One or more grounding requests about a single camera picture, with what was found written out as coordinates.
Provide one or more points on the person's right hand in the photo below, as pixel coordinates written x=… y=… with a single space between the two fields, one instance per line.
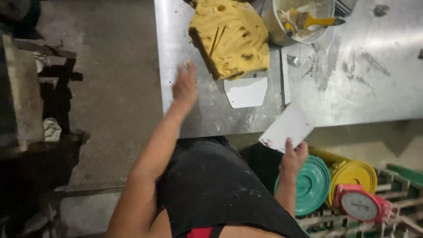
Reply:
x=292 y=160

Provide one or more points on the large yellow dough block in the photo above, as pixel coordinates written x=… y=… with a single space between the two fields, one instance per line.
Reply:
x=231 y=38

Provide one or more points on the teal plastic lid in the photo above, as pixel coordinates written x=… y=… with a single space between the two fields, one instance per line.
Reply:
x=310 y=185

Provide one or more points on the person's black apron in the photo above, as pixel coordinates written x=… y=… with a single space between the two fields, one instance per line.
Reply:
x=218 y=188

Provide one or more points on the person's left hand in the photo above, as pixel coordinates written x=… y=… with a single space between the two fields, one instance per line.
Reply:
x=184 y=86

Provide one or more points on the crumpled white cloth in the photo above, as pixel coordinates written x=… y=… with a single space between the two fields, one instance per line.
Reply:
x=52 y=129

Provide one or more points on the dark wooden rack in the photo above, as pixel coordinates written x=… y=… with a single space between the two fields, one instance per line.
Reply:
x=36 y=96

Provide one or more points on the green plastic crate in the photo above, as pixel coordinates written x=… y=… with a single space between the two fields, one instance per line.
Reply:
x=405 y=172

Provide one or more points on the yellow plastic lid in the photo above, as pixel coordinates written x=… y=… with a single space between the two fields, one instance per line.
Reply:
x=352 y=175

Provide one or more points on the red kitchen scale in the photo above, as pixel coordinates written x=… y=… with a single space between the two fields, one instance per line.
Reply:
x=362 y=203

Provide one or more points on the person's left fingers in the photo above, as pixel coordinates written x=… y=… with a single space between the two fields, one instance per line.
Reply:
x=185 y=67

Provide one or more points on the steel mixing bowl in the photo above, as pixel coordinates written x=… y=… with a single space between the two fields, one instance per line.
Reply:
x=297 y=19

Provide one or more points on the white plastic dough scraper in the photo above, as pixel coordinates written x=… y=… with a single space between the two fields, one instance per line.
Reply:
x=286 y=129
x=246 y=92

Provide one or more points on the metal fork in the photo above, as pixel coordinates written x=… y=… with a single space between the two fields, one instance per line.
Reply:
x=293 y=60

